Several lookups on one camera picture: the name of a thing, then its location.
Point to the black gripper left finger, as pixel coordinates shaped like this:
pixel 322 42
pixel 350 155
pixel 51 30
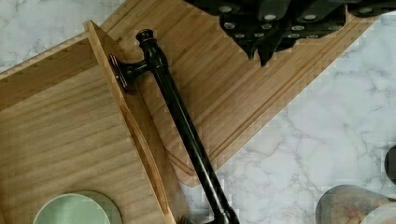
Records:
pixel 254 25

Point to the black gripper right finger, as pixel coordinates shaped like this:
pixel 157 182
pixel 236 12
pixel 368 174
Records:
pixel 293 19

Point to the black metal drawer handle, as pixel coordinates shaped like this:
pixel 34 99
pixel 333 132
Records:
pixel 156 63

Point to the wooden drawer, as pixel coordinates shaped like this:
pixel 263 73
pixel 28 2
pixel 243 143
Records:
pixel 66 126

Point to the bamboo cutting board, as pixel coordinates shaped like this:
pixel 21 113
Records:
pixel 228 96

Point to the dark round object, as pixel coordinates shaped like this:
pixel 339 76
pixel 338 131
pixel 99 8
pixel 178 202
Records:
pixel 390 164

